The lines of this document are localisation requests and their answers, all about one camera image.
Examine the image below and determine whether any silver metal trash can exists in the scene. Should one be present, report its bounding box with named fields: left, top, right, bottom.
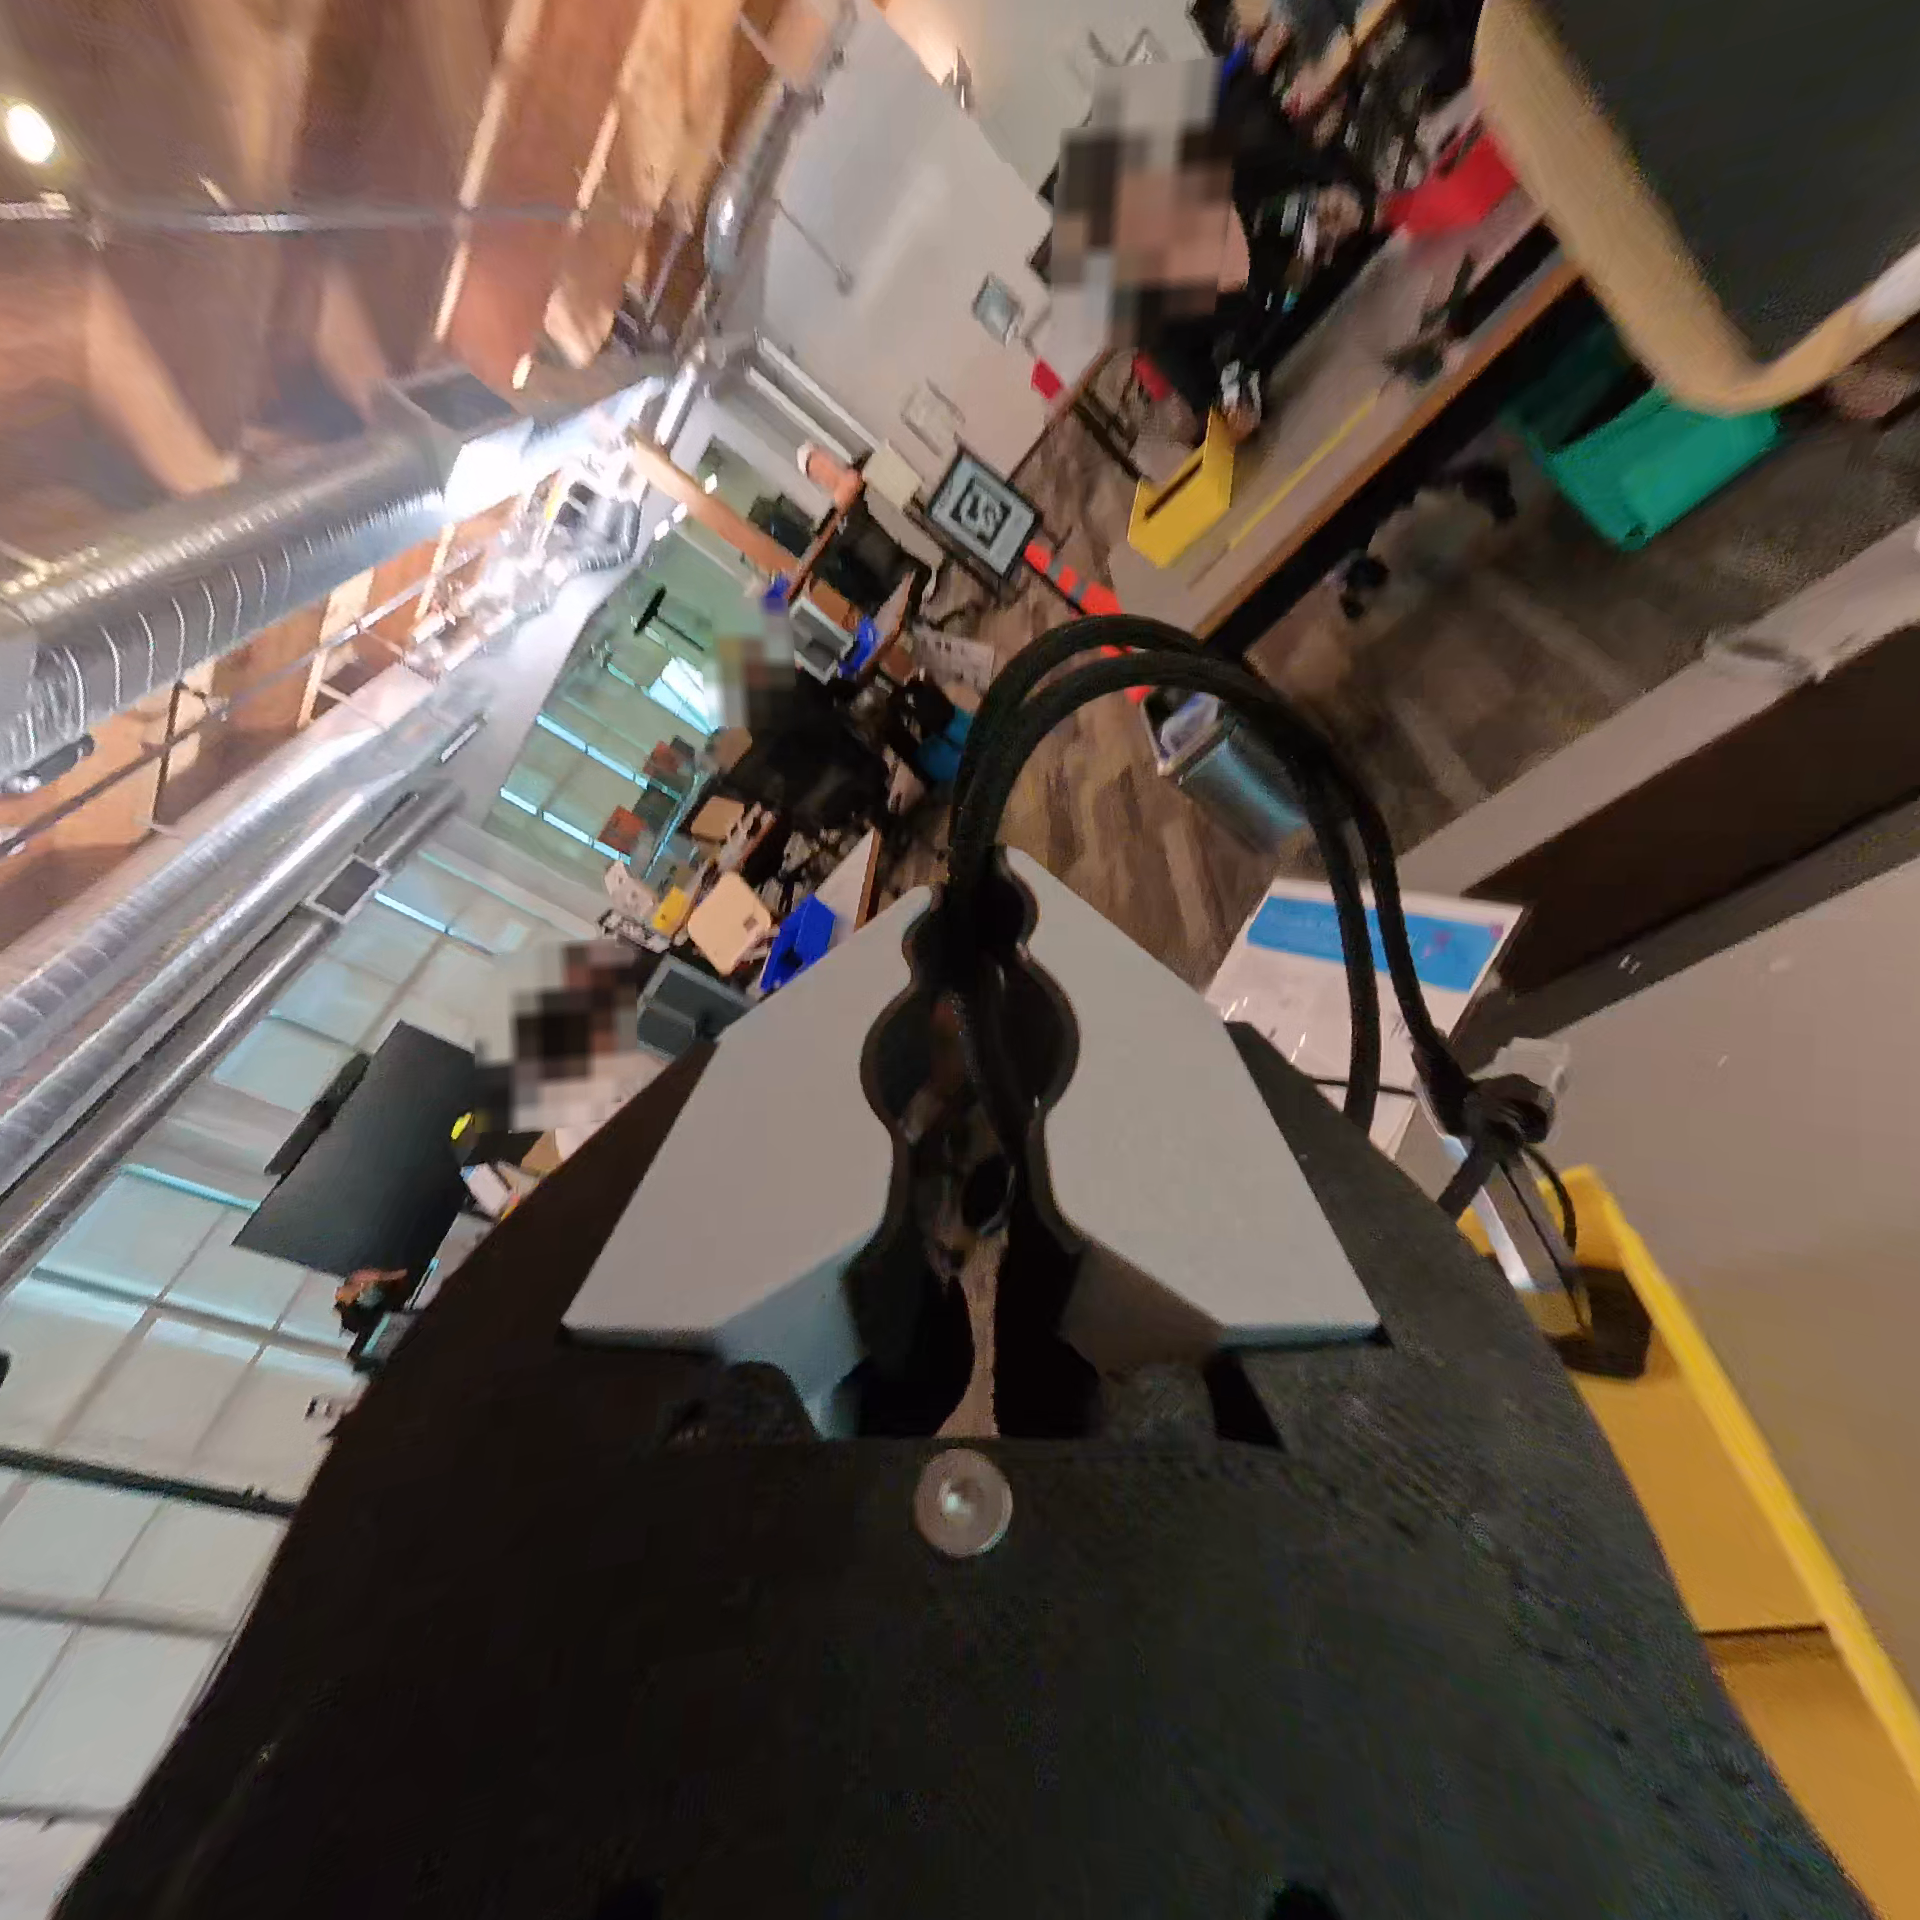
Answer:
left=1139, top=691, right=1315, bottom=856

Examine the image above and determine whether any dark flat desk panel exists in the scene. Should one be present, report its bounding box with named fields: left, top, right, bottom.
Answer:
left=1447, top=621, right=1920, bottom=1071

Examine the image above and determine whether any small black white marker sign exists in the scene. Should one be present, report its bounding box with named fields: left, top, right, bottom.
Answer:
left=919, top=446, right=1045, bottom=579

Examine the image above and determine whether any black hdmi switch with cable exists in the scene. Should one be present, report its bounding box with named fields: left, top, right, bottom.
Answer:
left=900, top=615, right=1656, bottom=1381

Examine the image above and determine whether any small blue plastic bin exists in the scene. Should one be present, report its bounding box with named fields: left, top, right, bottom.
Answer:
left=757, top=891, right=841, bottom=1000

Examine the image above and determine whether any green plastic bin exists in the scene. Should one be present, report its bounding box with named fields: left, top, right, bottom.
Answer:
left=1508, top=337, right=1788, bottom=555

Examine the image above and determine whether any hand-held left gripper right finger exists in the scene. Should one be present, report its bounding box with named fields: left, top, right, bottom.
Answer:
left=1001, top=847, right=1386, bottom=1379

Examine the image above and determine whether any red plastic bin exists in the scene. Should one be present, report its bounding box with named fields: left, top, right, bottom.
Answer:
left=1378, top=132, right=1520, bottom=242

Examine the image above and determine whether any yellow plastic bin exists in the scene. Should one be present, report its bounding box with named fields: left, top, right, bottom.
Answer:
left=1125, top=404, right=1239, bottom=572
left=1447, top=1162, right=1920, bottom=1920

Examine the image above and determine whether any black monitor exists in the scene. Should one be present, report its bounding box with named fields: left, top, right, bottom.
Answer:
left=232, top=1019, right=481, bottom=1278

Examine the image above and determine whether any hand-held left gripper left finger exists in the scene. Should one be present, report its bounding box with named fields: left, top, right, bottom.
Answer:
left=558, top=885, right=945, bottom=1436

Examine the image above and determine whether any white paper sheet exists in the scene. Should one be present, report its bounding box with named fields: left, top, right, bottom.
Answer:
left=1205, top=874, right=1528, bottom=1103

